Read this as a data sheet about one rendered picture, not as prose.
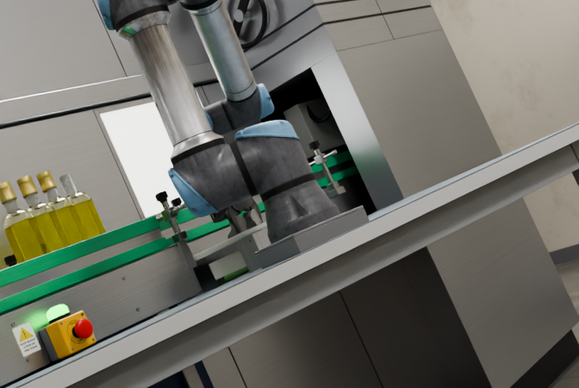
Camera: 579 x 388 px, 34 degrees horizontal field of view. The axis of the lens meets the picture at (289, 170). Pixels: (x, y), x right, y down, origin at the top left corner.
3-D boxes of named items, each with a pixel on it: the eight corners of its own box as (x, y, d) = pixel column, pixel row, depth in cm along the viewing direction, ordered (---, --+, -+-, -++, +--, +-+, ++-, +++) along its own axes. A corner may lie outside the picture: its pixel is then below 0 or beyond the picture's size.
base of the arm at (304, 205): (355, 209, 192) (335, 163, 193) (302, 229, 182) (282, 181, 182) (308, 229, 203) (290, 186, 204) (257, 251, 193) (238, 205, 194)
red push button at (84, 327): (79, 319, 190) (90, 315, 188) (88, 338, 190) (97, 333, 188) (64, 326, 187) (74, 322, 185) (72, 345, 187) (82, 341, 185)
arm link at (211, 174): (258, 194, 187) (149, -60, 190) (186, 224, 187) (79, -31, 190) (259, 196, 199) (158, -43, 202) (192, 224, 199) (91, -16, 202)
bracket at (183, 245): (174, 277, 234) (163, 250, 234) (199, 265, 228) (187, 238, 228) (164, 281, 231) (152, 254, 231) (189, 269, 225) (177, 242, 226)
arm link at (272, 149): (314, 170, 187) (287, 107, 188) (251, 197, 187) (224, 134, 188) (314, 175, 199) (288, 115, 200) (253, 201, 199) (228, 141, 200)
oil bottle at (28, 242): (54, 298, 218) (17, 212, 219) (68, 291, 214) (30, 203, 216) (35, 306, 213) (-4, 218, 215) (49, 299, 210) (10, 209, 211)
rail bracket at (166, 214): (158, 253, 235) (137, 206, 236) (202, 230, 225) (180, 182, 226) (149, 256, 233) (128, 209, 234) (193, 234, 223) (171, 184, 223)
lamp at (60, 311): (63, 319, 194) (57, 305, 194) (75, 313, 191) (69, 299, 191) (45, 327, 191) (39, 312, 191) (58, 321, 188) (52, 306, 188)
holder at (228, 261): (233, 278, 248) (221, 251, 248) (308, 245, 231) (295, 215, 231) (189, 299, 234) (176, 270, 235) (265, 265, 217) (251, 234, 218)
